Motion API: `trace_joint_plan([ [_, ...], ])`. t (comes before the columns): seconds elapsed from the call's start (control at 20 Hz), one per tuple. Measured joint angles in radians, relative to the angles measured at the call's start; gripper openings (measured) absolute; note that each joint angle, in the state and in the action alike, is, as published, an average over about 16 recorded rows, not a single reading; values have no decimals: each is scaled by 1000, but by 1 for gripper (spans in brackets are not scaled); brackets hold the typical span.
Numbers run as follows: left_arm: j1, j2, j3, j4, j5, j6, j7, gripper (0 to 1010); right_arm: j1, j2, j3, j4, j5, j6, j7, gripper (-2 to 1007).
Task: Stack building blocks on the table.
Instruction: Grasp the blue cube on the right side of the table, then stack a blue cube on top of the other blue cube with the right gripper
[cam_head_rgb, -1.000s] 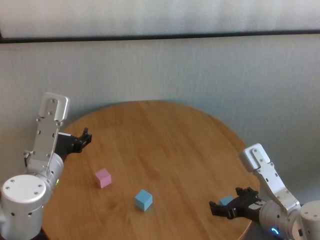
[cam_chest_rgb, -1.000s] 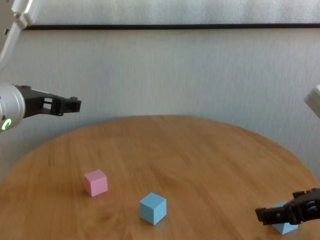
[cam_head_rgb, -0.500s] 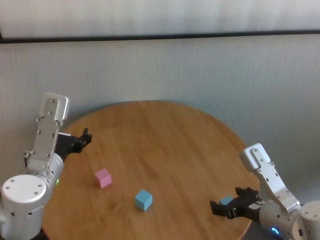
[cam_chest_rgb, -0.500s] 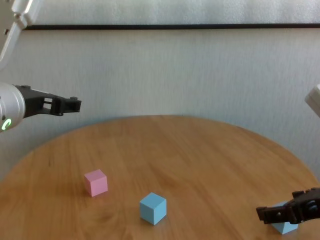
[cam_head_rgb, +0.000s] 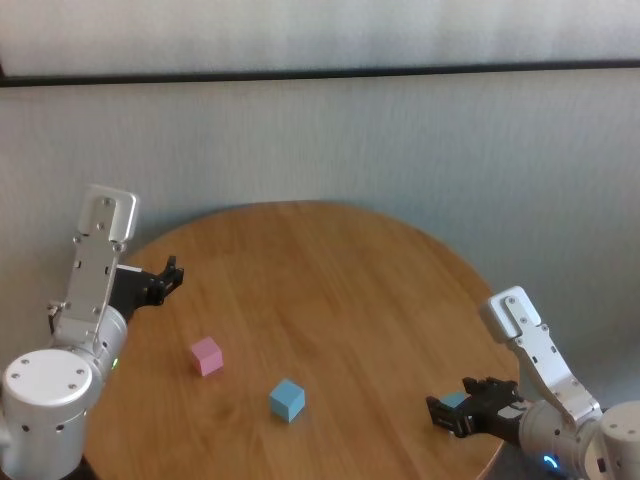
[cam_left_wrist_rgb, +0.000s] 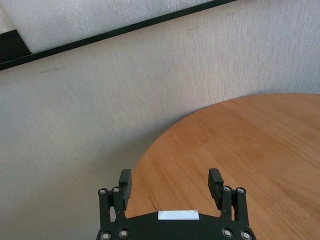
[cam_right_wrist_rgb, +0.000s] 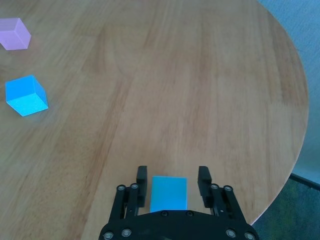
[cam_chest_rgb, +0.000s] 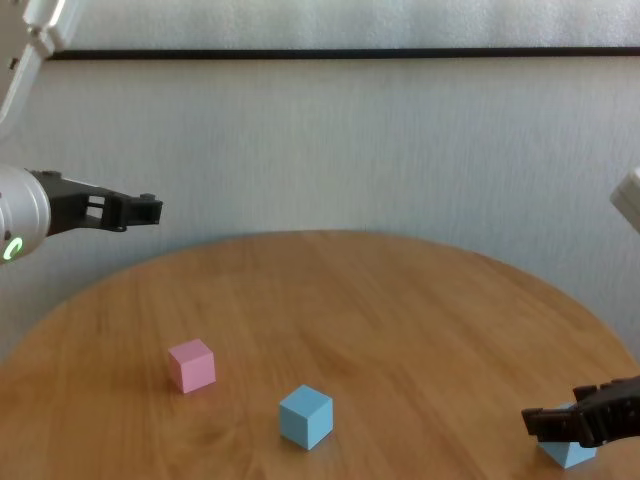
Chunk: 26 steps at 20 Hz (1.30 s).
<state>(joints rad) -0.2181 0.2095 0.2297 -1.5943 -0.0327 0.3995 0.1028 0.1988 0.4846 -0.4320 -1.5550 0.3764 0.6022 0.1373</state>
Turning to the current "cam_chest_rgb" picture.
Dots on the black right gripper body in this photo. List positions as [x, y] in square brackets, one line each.
[615, 412]

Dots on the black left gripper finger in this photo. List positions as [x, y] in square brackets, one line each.
[142, 210]

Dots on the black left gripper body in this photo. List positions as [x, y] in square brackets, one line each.
[70, 205]

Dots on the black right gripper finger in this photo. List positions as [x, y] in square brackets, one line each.
[555, 425]

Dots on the light blue cube block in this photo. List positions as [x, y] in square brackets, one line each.
[567, 455]
[305, 417]

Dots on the pink cube block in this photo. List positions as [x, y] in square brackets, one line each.
[192, 367]

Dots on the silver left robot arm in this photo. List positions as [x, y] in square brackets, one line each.
[22, 210]

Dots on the black horizontal wall rail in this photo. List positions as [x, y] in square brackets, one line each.
[320, 54]

